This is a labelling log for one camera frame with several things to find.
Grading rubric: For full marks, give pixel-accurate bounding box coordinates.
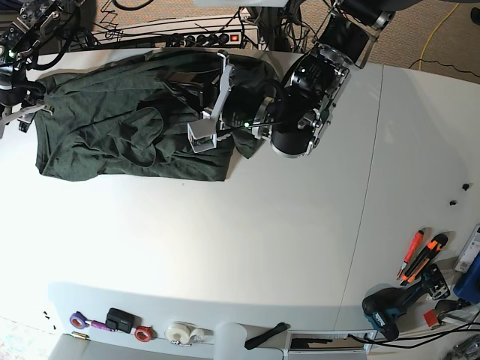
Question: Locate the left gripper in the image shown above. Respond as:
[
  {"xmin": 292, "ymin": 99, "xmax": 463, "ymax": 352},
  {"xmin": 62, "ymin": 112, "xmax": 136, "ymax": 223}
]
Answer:
[{"xmin": 186, "ymin": 49, "xmax": 274, "ymax": 153}]

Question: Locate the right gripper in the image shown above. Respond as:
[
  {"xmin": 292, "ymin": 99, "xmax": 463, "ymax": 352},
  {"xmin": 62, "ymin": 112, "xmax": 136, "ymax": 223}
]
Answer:
[{"xmin": 1, "ymin": 95, "xmax": 53, "ymax": 138}]

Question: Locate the dark green t-shirt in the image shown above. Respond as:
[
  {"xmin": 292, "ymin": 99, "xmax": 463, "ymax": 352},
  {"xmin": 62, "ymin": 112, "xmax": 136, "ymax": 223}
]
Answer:
[{"xmin": 34, "ymin": 50, "xmax": 262, "ymax": 182}]

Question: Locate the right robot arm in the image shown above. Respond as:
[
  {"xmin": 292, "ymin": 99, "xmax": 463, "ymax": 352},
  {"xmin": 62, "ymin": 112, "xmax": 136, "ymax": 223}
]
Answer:
[{"xmin": 1, "ymin": 1, "xmax": 83, "ymax": 132}]

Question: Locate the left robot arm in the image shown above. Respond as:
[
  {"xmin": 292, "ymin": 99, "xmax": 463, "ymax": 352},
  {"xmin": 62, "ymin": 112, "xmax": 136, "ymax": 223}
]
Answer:
[{"xmin": 187, "ymin": 1, "xmax": 414, "ymax": 158}]

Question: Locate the white power strip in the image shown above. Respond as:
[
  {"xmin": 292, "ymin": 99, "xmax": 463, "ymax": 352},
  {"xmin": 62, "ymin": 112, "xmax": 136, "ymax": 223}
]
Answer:
[{"xmin": 164, "ymin": 32, "xmax": 242, "ymax": 49}]

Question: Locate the purple tape roll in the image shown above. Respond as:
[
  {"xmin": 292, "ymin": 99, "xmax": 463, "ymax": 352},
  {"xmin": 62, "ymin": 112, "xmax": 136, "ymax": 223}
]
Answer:
[{"xmin": 70, "ymin": 311, "xmax": 88, "ymax": 329}]

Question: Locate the black marker pen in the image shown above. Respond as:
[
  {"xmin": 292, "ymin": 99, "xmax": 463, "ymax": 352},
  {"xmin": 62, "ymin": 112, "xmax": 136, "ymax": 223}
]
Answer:
[{"xmin": 244, "ymin": 322, "xmax": 290, "ymax": 350}]

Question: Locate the white tape roll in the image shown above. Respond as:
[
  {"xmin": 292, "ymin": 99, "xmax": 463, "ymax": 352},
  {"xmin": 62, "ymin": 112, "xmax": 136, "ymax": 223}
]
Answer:
[{"xmin": 164, "ymin": 322, "xmax": 212, "ymax": 346}]

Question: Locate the black orange utility knife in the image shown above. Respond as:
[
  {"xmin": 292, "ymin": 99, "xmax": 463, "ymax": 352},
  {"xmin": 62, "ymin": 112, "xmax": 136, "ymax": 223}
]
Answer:
[{"xmin": 400, "ymin": 233, "xmax": 449, "ymax": 286}]

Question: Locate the red tape roll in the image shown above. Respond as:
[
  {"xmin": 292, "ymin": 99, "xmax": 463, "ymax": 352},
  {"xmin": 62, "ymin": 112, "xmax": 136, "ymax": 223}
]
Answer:
[{"xmin": 133, "ymin": 326, "xmax": 155, "ymax": 343}]

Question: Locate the blue box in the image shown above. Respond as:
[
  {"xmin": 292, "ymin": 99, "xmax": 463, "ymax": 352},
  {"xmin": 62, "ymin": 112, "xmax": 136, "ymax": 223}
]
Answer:
[{"xmin": 454, "ymin": 256, "xmax": 479, "ymax": 304}]

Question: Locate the yellow cable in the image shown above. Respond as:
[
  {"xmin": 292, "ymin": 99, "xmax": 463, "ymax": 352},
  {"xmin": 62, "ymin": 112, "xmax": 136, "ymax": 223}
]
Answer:
[{"xmin": 418, "ymin": 0, "xmax": 462, "ymax": 71}]

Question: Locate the black action camera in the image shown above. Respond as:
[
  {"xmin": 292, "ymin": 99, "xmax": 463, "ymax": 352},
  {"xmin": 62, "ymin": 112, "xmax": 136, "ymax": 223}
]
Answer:
[{"xmin": 105, "ymin": 307, "xmax": 135, "ymax": 334}]

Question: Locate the teal cordless drill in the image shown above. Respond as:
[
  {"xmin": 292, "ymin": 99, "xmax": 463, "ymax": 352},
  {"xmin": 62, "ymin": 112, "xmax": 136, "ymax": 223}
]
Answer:
[{"xmin": 361, "ymin": 263, "xmax": 451, "ymax": 341}]

